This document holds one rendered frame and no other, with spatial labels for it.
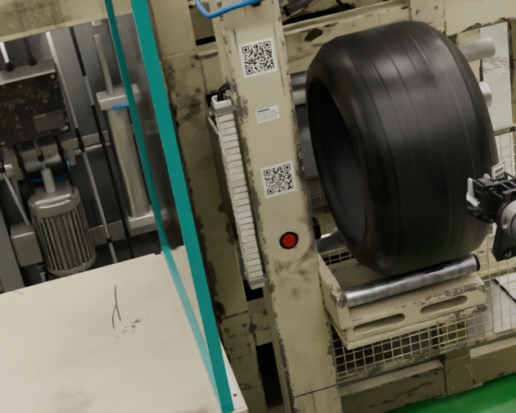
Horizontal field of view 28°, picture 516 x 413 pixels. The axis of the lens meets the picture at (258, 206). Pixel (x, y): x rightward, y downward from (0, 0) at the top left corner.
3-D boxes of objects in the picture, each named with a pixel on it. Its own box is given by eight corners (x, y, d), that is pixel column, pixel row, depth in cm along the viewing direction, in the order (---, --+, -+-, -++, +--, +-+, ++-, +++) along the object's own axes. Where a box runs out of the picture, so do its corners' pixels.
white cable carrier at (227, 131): (251, 289, 243) (215, 103, 221) (246, 279, 247) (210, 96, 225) (269, 284, 243) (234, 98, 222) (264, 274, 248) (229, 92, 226)
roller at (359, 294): (341, 311, 243) (343, 306, 239) (335, 294, 245) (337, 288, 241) (477, 273, 248) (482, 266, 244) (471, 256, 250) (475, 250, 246)
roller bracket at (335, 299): (340, 333, 239) (335, 297, 234) (293, 256, 274) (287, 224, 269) (354, 329, 239) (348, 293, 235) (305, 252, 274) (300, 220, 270)
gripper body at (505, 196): (504, 169, 202) (533, 187, 191) (509, 209, 205) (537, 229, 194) (468, 179, 201) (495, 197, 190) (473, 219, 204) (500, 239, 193)
